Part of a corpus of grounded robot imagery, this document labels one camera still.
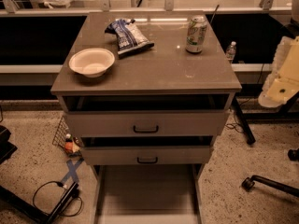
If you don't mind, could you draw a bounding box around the middle drawer with black handle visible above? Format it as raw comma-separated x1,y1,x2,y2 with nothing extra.
81,146,211,165

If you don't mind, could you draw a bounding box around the black stand base left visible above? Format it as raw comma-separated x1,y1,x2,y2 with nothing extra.
0,181,80,224

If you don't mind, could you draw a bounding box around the clear water bottle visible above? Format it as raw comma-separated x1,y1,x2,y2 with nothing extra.
226,41,236,63

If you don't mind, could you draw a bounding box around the top drawer with black handle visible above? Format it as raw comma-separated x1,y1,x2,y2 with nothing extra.
64,111,229,137

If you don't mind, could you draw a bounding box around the wire mesh basket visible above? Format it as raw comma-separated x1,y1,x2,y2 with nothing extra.
52,117,81,157

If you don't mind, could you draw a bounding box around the grey drawer cabinet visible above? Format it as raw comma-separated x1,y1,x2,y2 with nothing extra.
51,11,241,224

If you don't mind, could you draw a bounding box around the green soda can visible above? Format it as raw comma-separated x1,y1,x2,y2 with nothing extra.
186,15,207,53

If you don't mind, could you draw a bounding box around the black table leg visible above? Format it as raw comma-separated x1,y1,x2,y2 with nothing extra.
232,97,255,145

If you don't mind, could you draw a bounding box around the blue chip bag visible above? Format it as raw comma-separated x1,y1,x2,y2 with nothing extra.
105,19,154,59

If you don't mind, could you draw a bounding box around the open bottom drawer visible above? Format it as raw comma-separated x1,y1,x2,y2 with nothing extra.
92,164,203,224

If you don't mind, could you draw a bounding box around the white paper bowl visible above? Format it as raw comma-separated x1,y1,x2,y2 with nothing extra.
68,48,115,77

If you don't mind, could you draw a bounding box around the drawer with black handle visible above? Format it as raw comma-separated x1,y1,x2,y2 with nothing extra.
64,111,229,137
81,146,211,165

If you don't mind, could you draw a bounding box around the black cable on floor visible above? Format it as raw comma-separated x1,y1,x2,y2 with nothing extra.
32,180,84,217

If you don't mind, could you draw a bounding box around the blue tape cross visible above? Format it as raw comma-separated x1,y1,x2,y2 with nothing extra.
61,158,83,184

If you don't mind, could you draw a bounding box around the black chair leg with caster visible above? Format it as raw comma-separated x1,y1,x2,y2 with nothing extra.
241,175,299,197

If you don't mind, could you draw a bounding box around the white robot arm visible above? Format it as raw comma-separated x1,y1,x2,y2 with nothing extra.
258,0,299,108

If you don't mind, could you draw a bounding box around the orange bottle in basket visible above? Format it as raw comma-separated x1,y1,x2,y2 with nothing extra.
64,133,73,153

